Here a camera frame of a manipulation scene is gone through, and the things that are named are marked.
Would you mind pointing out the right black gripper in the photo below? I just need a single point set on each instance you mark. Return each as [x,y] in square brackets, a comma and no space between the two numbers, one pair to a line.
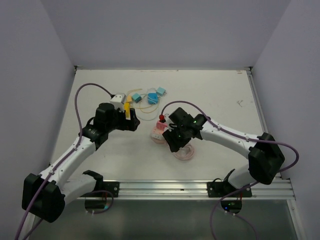
[174,144]

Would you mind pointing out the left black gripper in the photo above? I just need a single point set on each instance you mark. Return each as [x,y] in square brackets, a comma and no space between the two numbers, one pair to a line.
[130,125]

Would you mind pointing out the yellow cube power socket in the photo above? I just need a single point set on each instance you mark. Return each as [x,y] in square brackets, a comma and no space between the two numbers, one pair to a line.
[127,108]

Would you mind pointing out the pink power socket cluster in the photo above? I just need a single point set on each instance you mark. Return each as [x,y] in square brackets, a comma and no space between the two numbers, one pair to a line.
[156,134]

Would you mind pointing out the pale yellow plug adapter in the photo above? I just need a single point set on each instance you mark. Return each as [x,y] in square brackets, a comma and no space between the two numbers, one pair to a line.
[129,99]

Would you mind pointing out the light teal usb charger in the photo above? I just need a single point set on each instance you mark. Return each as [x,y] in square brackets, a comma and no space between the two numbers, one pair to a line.
[136,97]

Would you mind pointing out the blue plug adapter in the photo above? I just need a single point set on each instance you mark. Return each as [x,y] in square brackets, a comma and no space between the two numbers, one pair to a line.
[152,98]

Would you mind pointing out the teal plug adapter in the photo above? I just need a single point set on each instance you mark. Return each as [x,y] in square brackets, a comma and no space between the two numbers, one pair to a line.
[160,91]

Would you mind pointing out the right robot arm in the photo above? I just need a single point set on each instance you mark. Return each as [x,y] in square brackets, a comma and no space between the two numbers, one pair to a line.
[262,153]

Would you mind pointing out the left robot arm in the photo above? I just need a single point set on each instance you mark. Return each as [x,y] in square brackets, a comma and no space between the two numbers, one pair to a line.
[45,195]

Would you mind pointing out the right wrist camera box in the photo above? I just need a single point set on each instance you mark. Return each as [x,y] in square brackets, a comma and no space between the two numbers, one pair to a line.
[164,122]

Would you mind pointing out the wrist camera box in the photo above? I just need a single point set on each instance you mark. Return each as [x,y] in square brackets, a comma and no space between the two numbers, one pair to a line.
[118,101]
[164,122]

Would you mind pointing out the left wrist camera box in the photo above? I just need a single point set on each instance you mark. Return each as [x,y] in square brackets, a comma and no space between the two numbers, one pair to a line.
[118,101]

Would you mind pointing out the right black base bracket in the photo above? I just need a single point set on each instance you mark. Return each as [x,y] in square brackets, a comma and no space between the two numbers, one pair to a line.
[218,188]

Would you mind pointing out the black base bracket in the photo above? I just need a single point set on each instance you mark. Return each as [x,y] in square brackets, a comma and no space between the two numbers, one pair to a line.
[110,186]
[218,188]

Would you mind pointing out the left black base bracket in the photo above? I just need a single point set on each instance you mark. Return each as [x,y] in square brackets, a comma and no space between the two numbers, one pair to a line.
[110,186]

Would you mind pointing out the aluminium front rail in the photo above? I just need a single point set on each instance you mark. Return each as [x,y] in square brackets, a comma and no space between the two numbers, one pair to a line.
[279,189]

